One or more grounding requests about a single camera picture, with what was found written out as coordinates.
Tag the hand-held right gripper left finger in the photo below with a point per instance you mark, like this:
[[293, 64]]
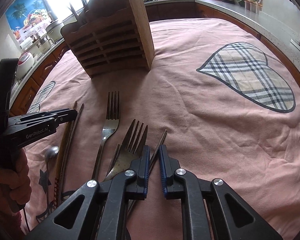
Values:
[[146, 165]]

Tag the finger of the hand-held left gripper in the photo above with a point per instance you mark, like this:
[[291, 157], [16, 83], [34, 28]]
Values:
[[62, 120], [65, 112]]

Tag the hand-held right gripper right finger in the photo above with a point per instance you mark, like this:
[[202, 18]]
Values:
[[163, 165]]

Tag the silver metal fork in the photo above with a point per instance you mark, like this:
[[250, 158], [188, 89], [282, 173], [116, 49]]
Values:
[[132, 150], [112, 125]]

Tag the wooden utensil holder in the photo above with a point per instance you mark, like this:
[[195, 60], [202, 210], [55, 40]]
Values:
[[110, 47]]

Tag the person's left forearm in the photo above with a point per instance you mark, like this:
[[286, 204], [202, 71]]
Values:
[[5, 222]]

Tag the person's left hand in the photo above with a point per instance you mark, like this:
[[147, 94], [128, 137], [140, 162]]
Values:
[[17, 177]]

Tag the silver metal spoon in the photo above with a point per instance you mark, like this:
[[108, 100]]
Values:
[[52, 152]]

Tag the plain brown wooden chopstick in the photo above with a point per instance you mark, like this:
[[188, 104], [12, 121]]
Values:
[[115, 155]]

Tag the wooden base cabinets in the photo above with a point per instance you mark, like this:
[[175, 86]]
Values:
[[37, 72]]

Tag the pink tablecloth with plaid hearts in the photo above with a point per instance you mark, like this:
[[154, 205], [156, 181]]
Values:
[[202, 130]]

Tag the white and red rice cooker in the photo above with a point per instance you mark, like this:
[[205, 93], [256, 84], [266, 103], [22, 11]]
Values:
[[27, 62]]

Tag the small white kitchen appliance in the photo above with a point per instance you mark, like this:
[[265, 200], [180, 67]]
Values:
[[43, 45]]

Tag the white paper towel roll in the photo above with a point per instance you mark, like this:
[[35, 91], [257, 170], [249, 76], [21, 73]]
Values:
[[26, 44]]

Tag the large white cooker pot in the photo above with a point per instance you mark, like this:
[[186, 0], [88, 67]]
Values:
[[55, 31]]

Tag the tropical fruit print blind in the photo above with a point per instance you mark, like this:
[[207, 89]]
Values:
[[22, 12]]

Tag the grey speckled kitchen countertop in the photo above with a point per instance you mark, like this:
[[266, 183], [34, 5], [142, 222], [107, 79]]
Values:
[[227, 7]]

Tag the small spice jar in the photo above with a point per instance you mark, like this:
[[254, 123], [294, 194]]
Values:
[[247, 4], [253, 6]]

